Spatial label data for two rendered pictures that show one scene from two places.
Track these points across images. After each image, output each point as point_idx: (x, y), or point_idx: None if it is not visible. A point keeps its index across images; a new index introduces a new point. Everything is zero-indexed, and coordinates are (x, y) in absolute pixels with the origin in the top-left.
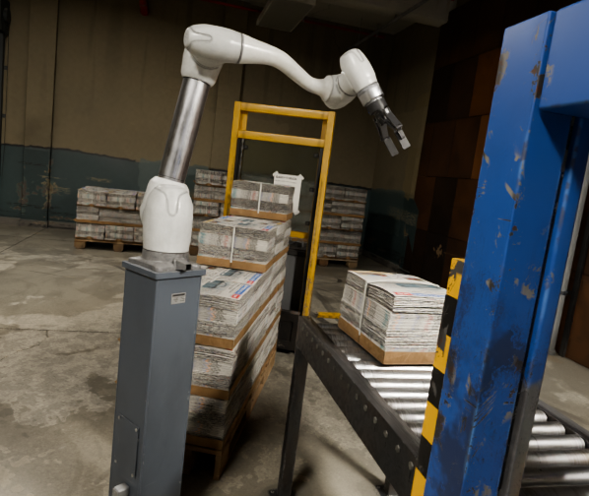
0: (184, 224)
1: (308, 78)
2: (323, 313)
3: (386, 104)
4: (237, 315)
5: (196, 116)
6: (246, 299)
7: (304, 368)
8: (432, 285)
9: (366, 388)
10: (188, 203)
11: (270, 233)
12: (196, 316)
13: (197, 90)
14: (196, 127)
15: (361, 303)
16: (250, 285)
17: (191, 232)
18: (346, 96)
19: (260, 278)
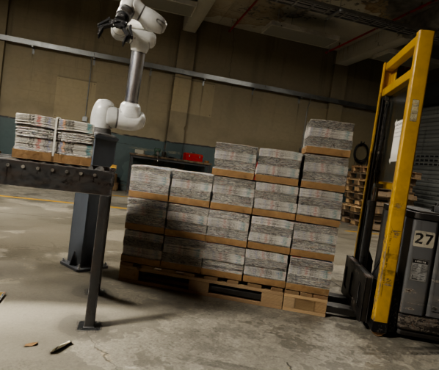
0: (93, 113)
1: (138, 23)
2: (112, 164)
3: (117, 15)
4: (133, 175)
5: (130, 67)
6: (155, 174)
7: None
8: (58, 119)
9: None
10: (98, 104)
11: (222, 144)
12: (92, 158)
13: (131, 55)
14: (131, 73)
15: None
16: (169, 169)
17: (100, 118)
18: (139, 22)
19: (197, 173)
